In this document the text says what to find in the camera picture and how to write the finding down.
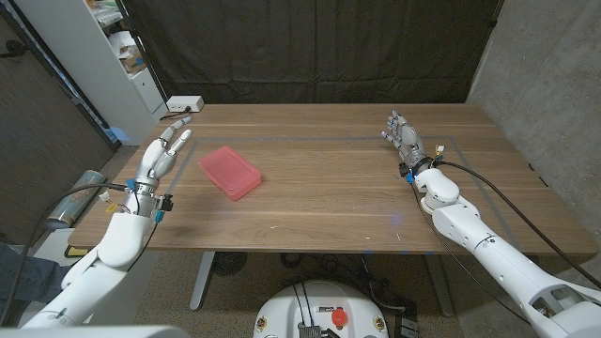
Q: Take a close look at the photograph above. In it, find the small cardboard box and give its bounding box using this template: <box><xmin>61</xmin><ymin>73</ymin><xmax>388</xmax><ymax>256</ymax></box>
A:
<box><xmin>119</xmin><ymin>50</ymin><xmax>147</xmax><ymax>75</ymax></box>

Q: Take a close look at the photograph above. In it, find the white crumpled packaging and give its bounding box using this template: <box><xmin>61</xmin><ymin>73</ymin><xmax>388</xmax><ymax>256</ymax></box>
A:
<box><xmin>106</xmin><ymin>30</ymin><xmax>138</xmax><ymax>57</ymax></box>

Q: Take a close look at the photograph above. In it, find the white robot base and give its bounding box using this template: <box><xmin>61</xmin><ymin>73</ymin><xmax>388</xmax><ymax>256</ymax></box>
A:
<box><xmin>253</xmin><ymin>280</ymin><xmax>390</xmax><ymax>338</ymax></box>

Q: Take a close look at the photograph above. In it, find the black door handle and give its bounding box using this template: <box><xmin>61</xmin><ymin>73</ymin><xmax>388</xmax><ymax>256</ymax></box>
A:
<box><xmin>0</xmin><ymin>39</ymin><xmax>28</xmax><ymax>60</ymax></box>

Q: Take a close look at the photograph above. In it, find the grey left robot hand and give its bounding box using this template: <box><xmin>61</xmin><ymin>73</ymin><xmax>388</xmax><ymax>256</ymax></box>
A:
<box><xmin>134</xmin><ymin>115</ymin><xmax>193</xmax><ymax>188</ymax></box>

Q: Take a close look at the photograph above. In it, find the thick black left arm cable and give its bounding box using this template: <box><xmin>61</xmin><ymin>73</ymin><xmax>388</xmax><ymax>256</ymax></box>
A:
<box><xmin>0</xmin><ymin>182</ymin><xmax>131</xmax><ymax>328</ymax></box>

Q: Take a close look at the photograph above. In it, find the black curtain backdrop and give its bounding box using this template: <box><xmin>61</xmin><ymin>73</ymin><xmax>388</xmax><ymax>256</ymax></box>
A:
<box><xmin>115</xmin><ymin>0</ymin><xmax>503</xmax><ymax>105</ymax></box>

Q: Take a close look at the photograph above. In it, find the pink plastic pencil case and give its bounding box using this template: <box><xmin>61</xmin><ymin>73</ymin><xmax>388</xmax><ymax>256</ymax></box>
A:
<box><xmin>197</xmin><ymin>145</ymin><xmax>263</xmax><ymax>202</ymax></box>

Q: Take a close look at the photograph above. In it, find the rolled printed poster tube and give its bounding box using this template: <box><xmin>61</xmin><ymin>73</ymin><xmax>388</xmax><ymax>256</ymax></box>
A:
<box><xmin>44</xmin><ymin>169</ymin><xmax>107</xmax><ymax>230</ymax></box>

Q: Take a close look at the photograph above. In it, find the black floor cable tangle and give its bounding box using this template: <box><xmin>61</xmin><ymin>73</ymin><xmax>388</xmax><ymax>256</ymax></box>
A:
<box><xmin>280</xmin><ymin>252</ymin><xmax>417</xmax><ymax>315</ymax></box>

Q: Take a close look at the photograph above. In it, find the grey table leg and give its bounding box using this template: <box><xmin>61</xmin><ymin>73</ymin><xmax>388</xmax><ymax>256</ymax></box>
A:
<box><xmin>424</xmin><ymin>254</ymin><xmax>455</xmax><ymax>318</ymax></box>
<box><xmin>189</xmin><ymin>252</ymin><xmax>217</xmax><ymax>312</ymax></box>

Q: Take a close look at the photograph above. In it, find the grey tape outline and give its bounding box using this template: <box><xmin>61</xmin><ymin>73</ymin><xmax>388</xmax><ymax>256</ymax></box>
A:
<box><xmin>135</xmin><ymin>135</ymin><xmax>525</xmax><ymax>250</ymax></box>

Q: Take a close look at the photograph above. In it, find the black power adapter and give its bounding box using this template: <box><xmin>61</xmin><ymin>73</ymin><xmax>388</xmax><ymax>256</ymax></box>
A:
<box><xmin>393</xmin><ymin>314</ymin><xmax>420</xmax><ymax>338</ymax></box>

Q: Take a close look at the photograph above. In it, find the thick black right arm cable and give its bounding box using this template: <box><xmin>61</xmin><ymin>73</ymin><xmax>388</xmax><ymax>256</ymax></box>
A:
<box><xmin>434</xmin><ymin>160</ymin><xmax>601</xmax><ymax>288</ymax></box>

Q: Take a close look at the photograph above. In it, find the white power strip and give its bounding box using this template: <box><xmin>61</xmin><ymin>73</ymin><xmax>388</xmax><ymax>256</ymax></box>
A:
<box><xmin>165</xmin><ymin>95</ymin><xmax>206</xmax><ymax>114</ymax></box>

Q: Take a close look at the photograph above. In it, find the white shelf cabinet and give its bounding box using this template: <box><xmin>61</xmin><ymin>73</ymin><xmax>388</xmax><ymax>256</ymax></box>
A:
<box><xmin>13</xmin><ymin>0</ymin><xmax>169</xmax><ymax>146</ymax></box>

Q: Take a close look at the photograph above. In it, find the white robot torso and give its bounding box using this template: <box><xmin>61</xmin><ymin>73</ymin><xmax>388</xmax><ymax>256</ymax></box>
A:
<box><xmin>0</xmin><ymin>325</ymin><xmax>192</xmax><ymax>338</ymax></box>

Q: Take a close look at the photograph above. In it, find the green and white shelf clutter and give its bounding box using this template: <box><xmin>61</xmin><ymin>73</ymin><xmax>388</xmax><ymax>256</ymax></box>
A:
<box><xmin>86</xmin><ymin>0</ymin><xmax>124</xmax><ymax>27</ymax></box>

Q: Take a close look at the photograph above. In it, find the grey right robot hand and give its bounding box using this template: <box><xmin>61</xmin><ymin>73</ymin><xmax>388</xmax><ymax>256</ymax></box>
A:
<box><xmin>380</xmin><ymin>110</ymin><xmax>433</xmax><ymax>173</ymax></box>

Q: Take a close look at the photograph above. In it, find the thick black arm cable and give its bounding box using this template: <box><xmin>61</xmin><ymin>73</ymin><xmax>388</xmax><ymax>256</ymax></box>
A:
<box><xmin>0</xmin><ymin>182</ymin><xmax>131</xmax><ymax>328</ymax></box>
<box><xmin>434</xmin><ymin>160</ymin><xmax>601</xmax><ymax>288</ymax></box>

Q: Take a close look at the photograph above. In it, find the person's leg in jeans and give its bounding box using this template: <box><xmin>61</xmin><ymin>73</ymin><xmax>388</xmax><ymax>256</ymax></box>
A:
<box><xmin>0</xmin><ymin>243</ymin><xmax>71</xmax><ymax>304</ymax></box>

